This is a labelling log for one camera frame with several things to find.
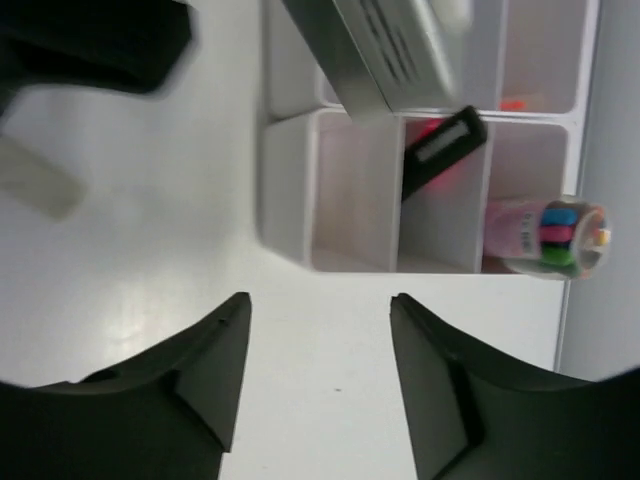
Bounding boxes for clear tube of colored pens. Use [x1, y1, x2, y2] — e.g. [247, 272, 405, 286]
[482, 196, 612, 280]

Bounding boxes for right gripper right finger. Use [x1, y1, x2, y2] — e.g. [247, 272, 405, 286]
[390, 294, 639, 479]

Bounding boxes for grey eraser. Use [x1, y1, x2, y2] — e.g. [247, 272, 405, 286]
[1, 136, 86, 220]

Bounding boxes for pink black highlighter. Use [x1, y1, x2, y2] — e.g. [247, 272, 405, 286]
[406, 118, 444, 143]

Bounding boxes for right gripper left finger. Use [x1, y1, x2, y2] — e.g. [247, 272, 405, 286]
[1, 292, 252, 479]

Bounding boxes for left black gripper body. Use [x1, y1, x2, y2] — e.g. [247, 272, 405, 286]
[1, 0, 193, 111]

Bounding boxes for right white organizer box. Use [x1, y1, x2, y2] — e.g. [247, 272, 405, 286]
[258, 108, 580, 274]

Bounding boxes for white organizer box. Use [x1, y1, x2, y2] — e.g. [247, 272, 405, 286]
[258, 108, 580, 274]
[265, 1, 597, 118]

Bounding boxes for green black highlighter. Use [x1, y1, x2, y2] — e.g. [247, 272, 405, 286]
[401, 105, 488, 201]

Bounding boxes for left white organizer box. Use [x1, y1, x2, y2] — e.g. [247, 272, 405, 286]
[265, 1, 597, 118]

